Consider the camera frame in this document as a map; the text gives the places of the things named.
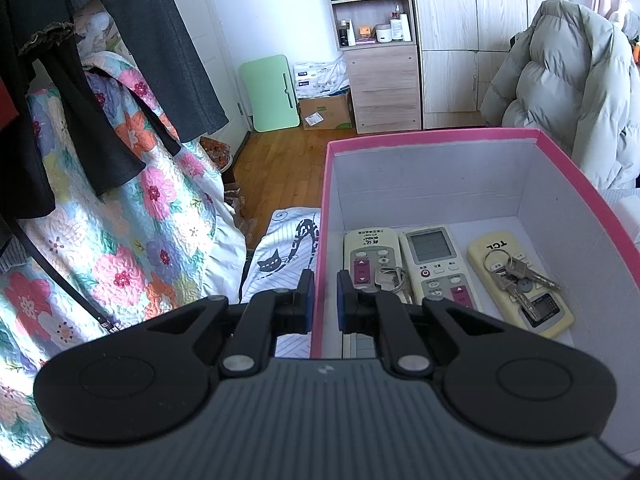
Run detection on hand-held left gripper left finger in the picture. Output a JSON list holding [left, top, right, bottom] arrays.
[[147, 269, 316, 378]]

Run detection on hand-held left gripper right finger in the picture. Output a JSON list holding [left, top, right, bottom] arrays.
[[336, 269, 503, 378]]

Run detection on key bunch with nail clipper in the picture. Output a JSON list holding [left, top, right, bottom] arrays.
[[374, 265, 415, 306]]

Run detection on pink cardboard box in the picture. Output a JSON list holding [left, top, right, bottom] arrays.
[[310, 127, 640, 461]]

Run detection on yellow remote control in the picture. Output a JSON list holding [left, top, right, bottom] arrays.
[[466, 231, 576, 338]]

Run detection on key bunch with black fob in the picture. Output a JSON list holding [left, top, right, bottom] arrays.
[[482, 250, 563, 321]]

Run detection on cat print bedsheet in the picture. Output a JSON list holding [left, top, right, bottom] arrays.
[[240, 206, 323, 359]]

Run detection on beige remote with pink buttons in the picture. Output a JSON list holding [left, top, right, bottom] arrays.
[[342, 228, 408, 358]]

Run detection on white remote with display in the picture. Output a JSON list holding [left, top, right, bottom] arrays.
[[400, 226, 481, 311]]

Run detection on patterned basket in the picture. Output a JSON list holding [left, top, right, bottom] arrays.
[[200, 135, 232, 168]]

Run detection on floral quilt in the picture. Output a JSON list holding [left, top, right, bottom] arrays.
[[0, 50, 251, 461]]

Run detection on brown cardboard box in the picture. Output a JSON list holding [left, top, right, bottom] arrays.
[[298, 91, 356, 132]]

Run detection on black belt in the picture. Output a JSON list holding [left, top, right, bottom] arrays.
[[0, 215, 118, 333]]

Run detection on green folding table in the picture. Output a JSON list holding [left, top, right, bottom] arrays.
[[238, 55, 301, 133]]

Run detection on wooden shelf cabinet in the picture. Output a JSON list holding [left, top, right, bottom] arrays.
[[322, 0, 423, 134]]

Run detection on white tissue packs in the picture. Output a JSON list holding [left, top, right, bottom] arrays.
[[293, 57, 351, 98]]

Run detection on dark grey hanging coat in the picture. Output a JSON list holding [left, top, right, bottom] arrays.
[[97, 0, 230, 143]]

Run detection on white door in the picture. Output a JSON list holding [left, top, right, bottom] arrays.
[[192, 0, 251, 133]]

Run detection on white bedding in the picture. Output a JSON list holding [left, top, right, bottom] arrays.
[[600, 187, 640, 251]]

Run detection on light wooden wardrobe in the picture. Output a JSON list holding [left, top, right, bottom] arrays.
[[407, 0, 571, 129]]

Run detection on grey puffer jacket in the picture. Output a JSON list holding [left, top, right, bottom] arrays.
[[480, 0, 640, 191]]

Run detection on black hanging garment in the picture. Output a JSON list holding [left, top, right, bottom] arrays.
[[0, 0, 146, 221]]

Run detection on white plush toy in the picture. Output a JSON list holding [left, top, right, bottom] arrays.
[[607, 0, 640, 41]]

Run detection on black fabric strap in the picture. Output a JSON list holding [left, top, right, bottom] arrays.
[[85, 65, 181, 156]]

